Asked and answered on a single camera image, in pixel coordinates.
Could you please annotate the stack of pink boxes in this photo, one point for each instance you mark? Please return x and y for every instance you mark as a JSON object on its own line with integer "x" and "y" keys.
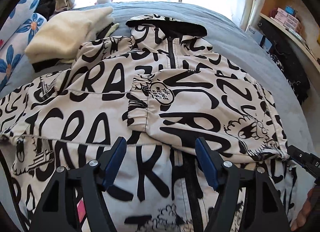
{"x": 288, "y": 21}

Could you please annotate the black white printed hooded jacket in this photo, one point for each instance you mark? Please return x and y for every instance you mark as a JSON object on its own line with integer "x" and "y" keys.
{"x": 160, "y": 102}

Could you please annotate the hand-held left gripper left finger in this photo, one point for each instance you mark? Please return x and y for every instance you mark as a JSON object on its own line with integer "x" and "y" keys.
{"x": 115, "y": 163}

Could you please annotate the black white patterned cloth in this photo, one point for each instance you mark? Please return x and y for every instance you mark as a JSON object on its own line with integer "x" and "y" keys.
{"x": 277, "y": 63}

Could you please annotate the small blue box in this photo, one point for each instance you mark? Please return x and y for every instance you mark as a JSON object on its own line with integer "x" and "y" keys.
{"x": 290, "y": 10}

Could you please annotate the person's right hand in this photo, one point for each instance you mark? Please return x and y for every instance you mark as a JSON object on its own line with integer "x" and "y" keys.
{"x": 308, "y": 209}

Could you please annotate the blue-grey bed blanket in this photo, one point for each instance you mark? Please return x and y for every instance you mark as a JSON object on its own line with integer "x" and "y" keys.
{"x": 225, "y": 22}

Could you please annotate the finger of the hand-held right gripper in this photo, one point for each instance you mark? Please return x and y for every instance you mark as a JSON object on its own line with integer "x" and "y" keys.
{"x": 298, "y": 156}

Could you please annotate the cream folded sweater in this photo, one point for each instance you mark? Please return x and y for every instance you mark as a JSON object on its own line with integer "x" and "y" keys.
{"x": 65, "y": 34}

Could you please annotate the pale yellow folded garment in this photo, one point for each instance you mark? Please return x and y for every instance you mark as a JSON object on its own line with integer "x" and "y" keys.
{"x": 111, "y": 30}

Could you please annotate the blue floral quilt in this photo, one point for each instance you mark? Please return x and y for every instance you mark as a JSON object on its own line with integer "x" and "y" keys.
{"x": 22, "y": 27}

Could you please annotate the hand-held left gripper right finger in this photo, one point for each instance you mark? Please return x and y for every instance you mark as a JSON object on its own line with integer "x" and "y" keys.
{"x": 207, "y": 164}

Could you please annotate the black folded garment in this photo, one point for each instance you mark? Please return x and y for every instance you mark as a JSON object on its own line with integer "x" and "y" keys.
{"x": 42, "y": 66}

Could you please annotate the black crumpled cloth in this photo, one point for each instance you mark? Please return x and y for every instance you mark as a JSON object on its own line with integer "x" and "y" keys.
{"x": 46, "y": 6}

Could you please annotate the black cloth bag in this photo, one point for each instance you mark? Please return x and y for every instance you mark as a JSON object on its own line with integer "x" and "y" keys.
{"x": 292, "y": 57}

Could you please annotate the white printed box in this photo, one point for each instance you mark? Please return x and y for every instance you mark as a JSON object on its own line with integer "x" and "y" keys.
{"x": 253, "y": 33}

